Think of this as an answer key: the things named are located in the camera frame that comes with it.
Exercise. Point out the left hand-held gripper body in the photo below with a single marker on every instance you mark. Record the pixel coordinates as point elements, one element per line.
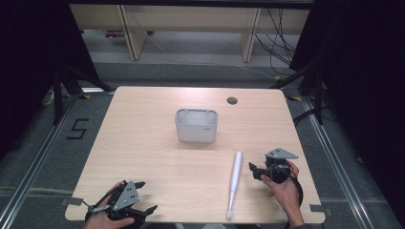
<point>125,197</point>

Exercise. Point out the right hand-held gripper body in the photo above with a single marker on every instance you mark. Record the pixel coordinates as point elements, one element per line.
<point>278,163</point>

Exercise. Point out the person's right hand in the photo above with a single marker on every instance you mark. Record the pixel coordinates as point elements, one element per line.
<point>285,191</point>

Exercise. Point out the person's left hand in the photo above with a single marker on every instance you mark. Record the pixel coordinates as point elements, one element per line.
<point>105,221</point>

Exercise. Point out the white electric toothbrush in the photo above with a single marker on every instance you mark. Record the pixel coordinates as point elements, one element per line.
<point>235,178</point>

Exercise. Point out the grey tape piece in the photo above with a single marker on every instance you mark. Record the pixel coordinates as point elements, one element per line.
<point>72,201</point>
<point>320,209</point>

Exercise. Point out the white plastic container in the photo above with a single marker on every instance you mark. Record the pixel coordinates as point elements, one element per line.
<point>196,127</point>

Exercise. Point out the black metal stand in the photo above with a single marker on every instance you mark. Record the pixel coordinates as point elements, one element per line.
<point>58,95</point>
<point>318,95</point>

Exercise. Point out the black curtain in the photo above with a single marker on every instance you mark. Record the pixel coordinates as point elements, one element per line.
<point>28,63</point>
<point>363,79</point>

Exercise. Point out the metal floor rail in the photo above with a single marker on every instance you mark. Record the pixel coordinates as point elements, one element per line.
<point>35,165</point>
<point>337,165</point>

